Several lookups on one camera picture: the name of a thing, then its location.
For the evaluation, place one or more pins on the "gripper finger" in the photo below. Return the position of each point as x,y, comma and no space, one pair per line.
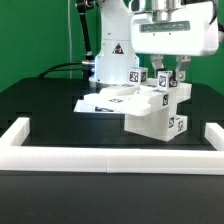
157,63
182,66

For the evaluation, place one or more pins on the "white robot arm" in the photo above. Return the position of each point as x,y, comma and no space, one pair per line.
117,55

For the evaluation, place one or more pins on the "white U-shaped boundary frame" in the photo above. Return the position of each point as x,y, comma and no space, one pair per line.
15,156

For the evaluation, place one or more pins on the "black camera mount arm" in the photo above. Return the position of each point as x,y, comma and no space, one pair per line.
82,7

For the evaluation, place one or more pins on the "white chair back part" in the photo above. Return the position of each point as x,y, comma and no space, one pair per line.
139,100

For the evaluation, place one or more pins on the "white marker cube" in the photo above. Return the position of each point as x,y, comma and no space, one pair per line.
137,75
166,80

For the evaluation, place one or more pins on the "white chair seat part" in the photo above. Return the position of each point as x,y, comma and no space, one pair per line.
158,125

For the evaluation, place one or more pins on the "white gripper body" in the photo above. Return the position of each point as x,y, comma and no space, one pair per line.
191,31

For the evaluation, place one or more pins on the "white marker base plate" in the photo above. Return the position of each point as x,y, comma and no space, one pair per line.
82,107

